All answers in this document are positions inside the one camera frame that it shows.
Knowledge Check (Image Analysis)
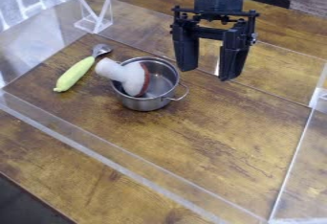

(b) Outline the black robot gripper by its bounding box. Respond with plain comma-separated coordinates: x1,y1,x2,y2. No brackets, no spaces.
171,0,258,81

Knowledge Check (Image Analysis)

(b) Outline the yellow-green handled metal spoon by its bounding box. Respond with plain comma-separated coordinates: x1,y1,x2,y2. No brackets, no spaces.
53,44,112,93

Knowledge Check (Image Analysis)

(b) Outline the white plush mushroom red cap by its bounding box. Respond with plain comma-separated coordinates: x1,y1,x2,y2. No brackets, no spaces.
95,57,149,97

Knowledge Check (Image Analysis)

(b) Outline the clear acrylic enclosure wall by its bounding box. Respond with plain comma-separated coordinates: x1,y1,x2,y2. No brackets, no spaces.
0,0,327,224

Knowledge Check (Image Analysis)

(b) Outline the clear acrylic triangular bracket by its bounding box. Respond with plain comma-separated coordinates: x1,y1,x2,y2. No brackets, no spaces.
75,0,113,34

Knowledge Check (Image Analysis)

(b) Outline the small silver metal pot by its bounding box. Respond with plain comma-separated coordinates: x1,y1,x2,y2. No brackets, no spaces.
111,56,190,112

